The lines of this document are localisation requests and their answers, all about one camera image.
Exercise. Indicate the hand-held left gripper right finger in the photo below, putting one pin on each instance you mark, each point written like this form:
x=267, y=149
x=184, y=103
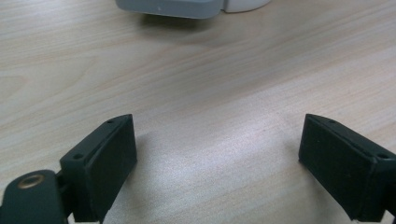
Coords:
x=342, y=168

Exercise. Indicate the white round object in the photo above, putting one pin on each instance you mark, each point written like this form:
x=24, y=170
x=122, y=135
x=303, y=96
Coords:
x=244, y=4

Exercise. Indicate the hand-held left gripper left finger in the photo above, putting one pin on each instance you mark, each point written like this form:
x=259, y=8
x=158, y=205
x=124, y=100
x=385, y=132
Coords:
x=102, y=165

